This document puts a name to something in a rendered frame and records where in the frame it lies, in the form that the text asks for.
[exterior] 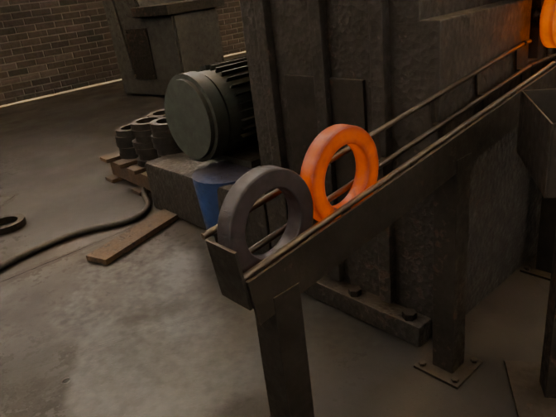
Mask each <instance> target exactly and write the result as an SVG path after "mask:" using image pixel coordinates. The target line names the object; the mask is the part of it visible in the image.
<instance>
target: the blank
mask: <svg viewBox="0 0 556 417"><path fill-rule="evenodd" d="M539 35H540V40H541V42H542V44H543V45H544V46H545V47H547V48H556V0H544V4H543V6H542V10H541V13H540V19H539Z"/></svg>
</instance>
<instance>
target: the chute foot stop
mask: <svg viewBox="0 0 556 417"><path fill-rule="evenodd" d="M206 244H207V247H208V251H209V255H210V257H211V260H212V263H213V268H214V270H215V273H216V276H217V279H218V284H219V287H220V290H221V292H222V295H223V296H225V297H227V298H229V299H230V300H232V301H234V302H235V303H237V304H239V305H241V306H242V307H244V308H246V309H248V310H250V311H251V310H252V303H251V300H250V296H249V294H248V290H247V285H246V281H245V279H244V275H243V272H242V267H241V264H240V261H239V257H238V254H237V252H235V251H234V250H231V249H229V248H227V247H225V246H222V245H220V244H218V243H216V242H213V241H211V240H209V239H208V240H206Z"/></svg>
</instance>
